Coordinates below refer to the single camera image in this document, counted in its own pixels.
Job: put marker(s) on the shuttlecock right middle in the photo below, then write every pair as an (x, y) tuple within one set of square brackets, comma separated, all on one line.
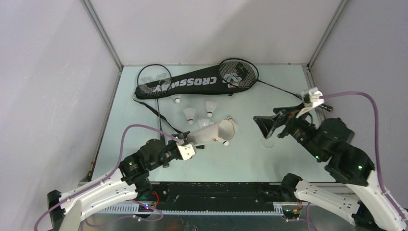
[(210, 107)]

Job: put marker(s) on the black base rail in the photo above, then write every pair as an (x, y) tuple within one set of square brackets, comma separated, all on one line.
[(215, 196)]

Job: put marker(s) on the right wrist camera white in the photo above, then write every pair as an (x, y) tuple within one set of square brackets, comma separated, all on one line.
[(312, 98)]

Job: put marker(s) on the badminton racket black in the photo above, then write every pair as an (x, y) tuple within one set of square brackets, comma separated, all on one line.
[(242, 74), (154, 80)]

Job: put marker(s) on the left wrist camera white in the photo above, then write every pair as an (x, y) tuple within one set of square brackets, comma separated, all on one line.
[(186, 151)]

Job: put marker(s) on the left badminton racket black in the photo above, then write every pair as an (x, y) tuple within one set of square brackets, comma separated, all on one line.
[(154, 80)]

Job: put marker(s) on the shuttlecock left middle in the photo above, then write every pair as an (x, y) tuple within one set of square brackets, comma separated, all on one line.
[(189, 114)]

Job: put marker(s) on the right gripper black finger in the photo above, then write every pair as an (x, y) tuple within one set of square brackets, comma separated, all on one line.
[(288, 110), (268, 124)]

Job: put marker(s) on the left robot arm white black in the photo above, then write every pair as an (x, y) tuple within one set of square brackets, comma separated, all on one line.
[(128, 181)]

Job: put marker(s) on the clear plastic tube lid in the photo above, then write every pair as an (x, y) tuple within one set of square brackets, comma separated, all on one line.
[(268, 143)]

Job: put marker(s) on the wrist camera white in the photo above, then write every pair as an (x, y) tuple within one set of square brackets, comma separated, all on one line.
[(312, 98), (186, 151)]

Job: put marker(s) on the white shuttlecock tube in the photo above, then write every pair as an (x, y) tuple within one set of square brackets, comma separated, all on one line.
[(219, 132)]

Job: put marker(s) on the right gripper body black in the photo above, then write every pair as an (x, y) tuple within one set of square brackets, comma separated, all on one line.
[(296, 127)]

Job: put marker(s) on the shuttlecock near bag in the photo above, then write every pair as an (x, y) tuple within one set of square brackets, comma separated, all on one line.
[(175, 98)]

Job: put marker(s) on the black racket bag crossway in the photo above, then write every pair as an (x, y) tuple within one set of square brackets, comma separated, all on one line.
[(200, 82)]

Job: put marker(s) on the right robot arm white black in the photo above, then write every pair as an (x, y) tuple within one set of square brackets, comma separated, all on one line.
[(372, 210)]

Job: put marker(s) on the right badminton racket black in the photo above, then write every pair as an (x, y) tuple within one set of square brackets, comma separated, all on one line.
[(242, 74)]

